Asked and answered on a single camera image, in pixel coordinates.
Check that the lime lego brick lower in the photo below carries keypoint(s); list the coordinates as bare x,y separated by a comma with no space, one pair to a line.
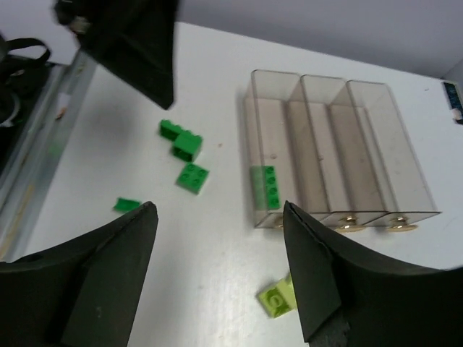
278,298

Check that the clear three-slot container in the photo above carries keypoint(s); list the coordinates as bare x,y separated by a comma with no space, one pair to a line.
340,150

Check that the green square lego brick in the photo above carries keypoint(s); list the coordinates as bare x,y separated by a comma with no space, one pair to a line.
192,178

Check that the small green lego plate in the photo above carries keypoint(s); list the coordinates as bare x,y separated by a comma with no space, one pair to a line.
124,205

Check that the aluminium table frame rail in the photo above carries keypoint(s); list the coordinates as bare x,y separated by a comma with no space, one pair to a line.
27,177

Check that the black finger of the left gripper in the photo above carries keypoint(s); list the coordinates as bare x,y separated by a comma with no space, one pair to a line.
133,39

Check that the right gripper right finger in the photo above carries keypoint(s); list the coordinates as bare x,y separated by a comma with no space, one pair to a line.
350,295

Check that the green L-shaped lego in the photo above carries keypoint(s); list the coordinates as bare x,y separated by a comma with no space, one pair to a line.
185,144

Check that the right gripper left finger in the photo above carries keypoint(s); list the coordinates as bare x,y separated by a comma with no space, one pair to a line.
83,292

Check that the left blue corner label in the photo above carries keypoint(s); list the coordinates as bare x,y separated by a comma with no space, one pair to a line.
452,94

